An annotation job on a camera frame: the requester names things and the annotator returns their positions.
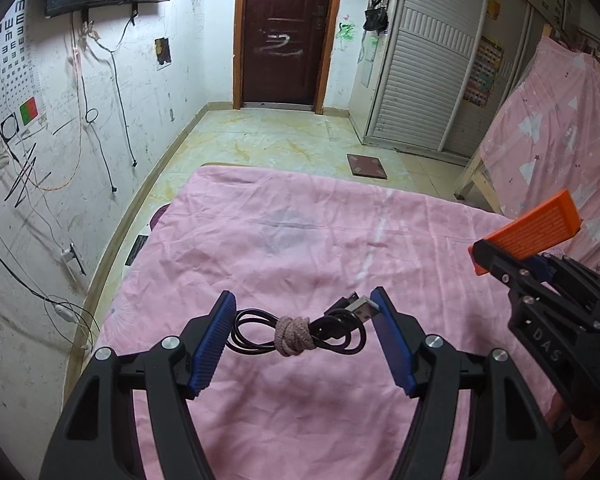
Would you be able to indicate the pink bed curtain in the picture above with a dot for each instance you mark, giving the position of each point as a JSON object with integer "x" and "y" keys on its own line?
{"x": 546, "y": 138}

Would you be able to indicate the dark brown door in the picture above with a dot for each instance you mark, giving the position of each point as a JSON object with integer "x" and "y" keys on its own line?
{"x": 282, "y": 51}

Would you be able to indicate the wooden bed frame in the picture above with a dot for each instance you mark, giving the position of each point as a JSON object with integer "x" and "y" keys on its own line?
{"x": 485, "y": 174}

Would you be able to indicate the brown floor scale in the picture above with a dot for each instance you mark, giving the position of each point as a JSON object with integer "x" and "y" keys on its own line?
{"x": 366, "y": 167}

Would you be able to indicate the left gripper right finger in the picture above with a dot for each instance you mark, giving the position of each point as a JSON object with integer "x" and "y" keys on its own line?
{"x": 401, "y": 337}

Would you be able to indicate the colourful wall chart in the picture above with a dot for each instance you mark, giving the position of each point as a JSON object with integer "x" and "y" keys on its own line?
{"x": 482, "y": 77}

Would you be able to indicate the pink bed sheet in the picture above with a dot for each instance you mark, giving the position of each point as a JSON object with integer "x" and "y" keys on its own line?
{"x": 292, "y": 244}

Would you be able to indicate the eye chart poster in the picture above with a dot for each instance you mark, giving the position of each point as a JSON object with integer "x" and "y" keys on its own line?
{"x": 22, "y": 108}

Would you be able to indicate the white louvered wardrobe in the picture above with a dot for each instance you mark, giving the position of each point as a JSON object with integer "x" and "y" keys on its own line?
{"x": 419, "y": 107}

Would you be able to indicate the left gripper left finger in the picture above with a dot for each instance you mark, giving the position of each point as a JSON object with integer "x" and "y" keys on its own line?
{"x": 204, "y": 340}

